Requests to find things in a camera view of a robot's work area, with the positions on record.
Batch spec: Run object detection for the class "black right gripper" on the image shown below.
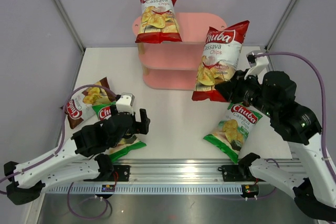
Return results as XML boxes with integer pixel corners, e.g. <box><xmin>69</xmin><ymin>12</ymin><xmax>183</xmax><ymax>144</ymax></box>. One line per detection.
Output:
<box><xmin>215</xmin><ymin>68</ymin><xmax>277</xmax><ymax>118</ymax></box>

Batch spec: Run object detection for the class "red Chuba chips bag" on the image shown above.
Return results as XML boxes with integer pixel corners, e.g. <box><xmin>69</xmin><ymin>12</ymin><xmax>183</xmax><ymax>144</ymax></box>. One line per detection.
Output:
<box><xmin>192</xmin><ymin>20</ymin><xmax>250</xmax><ymax>102</ymax></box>
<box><xmin>135</xmin><ymin>0</ymin><xmax>182</xmax><ymax>44</ymax></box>

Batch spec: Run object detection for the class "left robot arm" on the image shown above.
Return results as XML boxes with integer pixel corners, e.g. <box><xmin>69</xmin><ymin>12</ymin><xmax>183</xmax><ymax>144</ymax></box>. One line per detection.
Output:
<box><xmin>3</xmin><ymin>109</ymin><xmax>150</xmax><ymax>205</ymax></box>

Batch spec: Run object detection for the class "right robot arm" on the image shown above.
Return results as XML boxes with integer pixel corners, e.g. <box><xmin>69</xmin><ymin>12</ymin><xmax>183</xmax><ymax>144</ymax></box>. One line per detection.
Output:
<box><xmin>215</xmin><ymin>71</ymin><xmax>335</xmax><ymax>223</ymax></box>

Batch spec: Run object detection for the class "green Chuba chips bag left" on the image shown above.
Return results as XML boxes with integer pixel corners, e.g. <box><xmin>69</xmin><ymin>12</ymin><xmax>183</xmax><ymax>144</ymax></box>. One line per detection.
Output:
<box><xmin>92</xmin><ymin>101</ymin><xmax>146</xmax><ymax>162</ymax></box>

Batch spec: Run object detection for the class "green chuba chips bag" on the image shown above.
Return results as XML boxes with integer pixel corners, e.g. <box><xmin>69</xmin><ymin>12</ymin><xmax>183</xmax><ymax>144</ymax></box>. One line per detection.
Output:
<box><xmin>203</xmin><ymin>103</ymin><xmax>263</xmax><ymax>164</ymax></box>
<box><xmin>92</xmin><ymin>101</ymin><xmax>146</xmax><ymax>162</ymax></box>

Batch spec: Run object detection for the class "green Chuba chips bag right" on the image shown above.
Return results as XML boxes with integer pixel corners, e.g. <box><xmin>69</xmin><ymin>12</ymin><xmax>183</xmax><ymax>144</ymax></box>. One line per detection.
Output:
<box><xmin>203</xmin><ymin>103</ymin><xmax>263</xmax><ymax>164</ymax></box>

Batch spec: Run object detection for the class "brown Chuba chips bag left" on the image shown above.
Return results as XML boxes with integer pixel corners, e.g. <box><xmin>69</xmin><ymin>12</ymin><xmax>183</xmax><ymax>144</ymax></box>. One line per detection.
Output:
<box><xmin>65</xmin><ymin>87</ymin><xmax>116</xmax><ymax>129</ymax></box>

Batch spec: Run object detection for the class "pink three-tier shelf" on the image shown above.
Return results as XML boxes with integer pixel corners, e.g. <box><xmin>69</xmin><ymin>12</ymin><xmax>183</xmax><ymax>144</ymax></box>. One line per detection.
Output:
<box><xmin>137</xmin><ymin>13</ymin><xmax>227</xmax><ymax>90</ymax></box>

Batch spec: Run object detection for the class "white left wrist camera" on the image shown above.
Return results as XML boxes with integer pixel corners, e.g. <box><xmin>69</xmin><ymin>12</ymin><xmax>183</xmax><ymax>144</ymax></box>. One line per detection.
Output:
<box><xmin>115</xmin><ymin>92</ymin><xmax>135</xmax><ymax>114</ymax></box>

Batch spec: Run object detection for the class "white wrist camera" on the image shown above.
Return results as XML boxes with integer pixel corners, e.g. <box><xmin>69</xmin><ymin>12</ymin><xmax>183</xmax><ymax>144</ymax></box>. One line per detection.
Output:
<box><xmin>244</xmin><ymin>50</ymin><xmax>269</xmax><ymax>80</ymax></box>
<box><xmin>115</xmin><ymin>92</ymin><xmax>135</xmax><ymax>114</ymax></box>

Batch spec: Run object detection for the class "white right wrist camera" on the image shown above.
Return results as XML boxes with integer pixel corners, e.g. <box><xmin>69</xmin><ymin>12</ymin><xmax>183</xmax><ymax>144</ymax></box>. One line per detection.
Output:
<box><xmin>244</xmin><ymin>50</ymin><xmax>269</xmax><ymax>80</ymax></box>

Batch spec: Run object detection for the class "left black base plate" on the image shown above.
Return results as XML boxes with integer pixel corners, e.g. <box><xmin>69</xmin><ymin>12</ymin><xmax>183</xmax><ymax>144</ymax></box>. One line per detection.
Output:
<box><xmin>84</xmin><ymin>165</ymin><xmax>130</xmax><ymax>182</ymax></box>

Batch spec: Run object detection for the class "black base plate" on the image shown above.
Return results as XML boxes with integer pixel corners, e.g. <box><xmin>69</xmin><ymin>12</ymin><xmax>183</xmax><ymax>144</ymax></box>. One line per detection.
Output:
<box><xmin>84</xmin><ymin>165</ymin><xmax>130</xmax><ymax>182</ymax></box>
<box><xmin>217</xmin><ymin>165</ymin><xmax>256</xmax><ymax>182</ymax></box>

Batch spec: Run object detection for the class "aluminium mounting rail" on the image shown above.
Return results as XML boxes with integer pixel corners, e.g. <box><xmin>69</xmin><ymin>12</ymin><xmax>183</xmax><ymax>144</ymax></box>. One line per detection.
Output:
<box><xmin>35</xmin><ymin>158</ymin><xmax>321</xmax><ymax>185</ymax></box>

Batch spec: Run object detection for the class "white slotted cable duct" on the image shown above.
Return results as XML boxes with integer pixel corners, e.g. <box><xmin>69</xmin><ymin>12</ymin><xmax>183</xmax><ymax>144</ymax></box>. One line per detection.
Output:
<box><xmin>47</xmin><ymin>184</ymin><xmax>243</xmax><ymax>195</ymax></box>

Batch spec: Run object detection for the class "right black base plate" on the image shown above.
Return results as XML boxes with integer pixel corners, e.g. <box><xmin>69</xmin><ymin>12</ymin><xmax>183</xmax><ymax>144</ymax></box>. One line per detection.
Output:
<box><xmin>217</xmin><ymin>165</ymin><xmax>256</xmax><ymax>182</ymax></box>

